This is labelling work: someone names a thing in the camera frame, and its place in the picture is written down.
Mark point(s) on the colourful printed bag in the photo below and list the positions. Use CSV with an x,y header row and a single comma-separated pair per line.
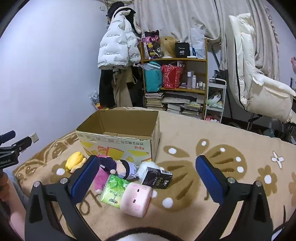
x,y
151,46

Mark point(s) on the teal bag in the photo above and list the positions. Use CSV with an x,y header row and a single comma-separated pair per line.
x,y
153,78

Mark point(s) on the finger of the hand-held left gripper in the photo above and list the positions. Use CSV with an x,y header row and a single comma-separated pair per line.
x,y
23,143
8,135

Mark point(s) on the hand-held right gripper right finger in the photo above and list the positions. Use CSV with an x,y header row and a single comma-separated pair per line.
x,y
209,180

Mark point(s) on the beige flower printed blanket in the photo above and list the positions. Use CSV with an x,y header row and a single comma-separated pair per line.
x,y
185,143

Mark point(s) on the black hat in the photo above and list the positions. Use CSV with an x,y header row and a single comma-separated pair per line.
x,y
115,8

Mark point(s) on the person's leg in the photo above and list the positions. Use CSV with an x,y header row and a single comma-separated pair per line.
x,y
16,208

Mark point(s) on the white plastic bag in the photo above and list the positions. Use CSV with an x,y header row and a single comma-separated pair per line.
x,y
197,44

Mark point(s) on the pale curtain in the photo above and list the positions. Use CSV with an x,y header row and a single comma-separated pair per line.
x,y
185,16

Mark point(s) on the blonde wig head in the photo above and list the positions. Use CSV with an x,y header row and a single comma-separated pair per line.
x,y
168,46

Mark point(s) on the white puffer jacket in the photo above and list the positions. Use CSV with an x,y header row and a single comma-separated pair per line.
x,y
115,46

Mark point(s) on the red patterned bag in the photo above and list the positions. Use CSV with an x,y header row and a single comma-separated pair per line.
x,y
171,76

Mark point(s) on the black cardboard box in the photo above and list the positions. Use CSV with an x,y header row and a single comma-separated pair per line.
x,y
182,49

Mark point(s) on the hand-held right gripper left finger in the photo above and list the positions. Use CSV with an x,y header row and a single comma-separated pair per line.
x,y
85,179

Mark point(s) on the green tissue pack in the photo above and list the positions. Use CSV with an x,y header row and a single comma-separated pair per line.
x,y
114,191

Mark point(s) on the metal stand legs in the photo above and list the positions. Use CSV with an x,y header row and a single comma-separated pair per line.
x,y
253,121

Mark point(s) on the purple hat plush doll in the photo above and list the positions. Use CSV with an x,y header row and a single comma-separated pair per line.
x,y
126,170

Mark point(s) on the white wall outlet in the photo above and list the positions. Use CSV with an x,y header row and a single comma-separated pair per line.
x,y
34,138

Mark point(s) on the pink wall decoration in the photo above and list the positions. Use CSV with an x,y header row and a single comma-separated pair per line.
x,y
293,64

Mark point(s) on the dark hanging garment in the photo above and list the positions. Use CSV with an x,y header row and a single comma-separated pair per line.
x,y
137,88

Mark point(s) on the white trolley cart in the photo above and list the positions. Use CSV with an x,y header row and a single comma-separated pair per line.
x,y
219,83

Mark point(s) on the row of small bottles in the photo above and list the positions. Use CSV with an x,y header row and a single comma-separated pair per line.
x,y
200,85

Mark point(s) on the person's left hand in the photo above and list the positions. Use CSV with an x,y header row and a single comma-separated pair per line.
x,y
4,187

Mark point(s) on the stack of books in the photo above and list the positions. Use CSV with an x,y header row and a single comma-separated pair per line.
x,y
175,104

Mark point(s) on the black tissue box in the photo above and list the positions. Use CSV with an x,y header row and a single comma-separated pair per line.
x,y
157,179

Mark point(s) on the yellow plush toy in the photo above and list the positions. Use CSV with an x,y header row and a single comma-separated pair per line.
x,y
74,161

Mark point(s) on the black coat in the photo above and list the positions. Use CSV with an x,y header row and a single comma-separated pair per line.
x,y
106,88

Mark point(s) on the beige trousers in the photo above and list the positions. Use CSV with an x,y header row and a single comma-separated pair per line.
x,y
122,90

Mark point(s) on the short white bottle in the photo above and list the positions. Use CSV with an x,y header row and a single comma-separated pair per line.
x,y
194,81

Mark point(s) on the yellow red snack bag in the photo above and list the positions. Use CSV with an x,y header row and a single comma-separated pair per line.
x,y
98,106

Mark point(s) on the wooden shelf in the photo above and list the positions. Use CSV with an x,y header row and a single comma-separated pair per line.
x,y
205,76

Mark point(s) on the cream puffer coat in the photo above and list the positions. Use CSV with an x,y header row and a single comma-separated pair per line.
x,y
249,76

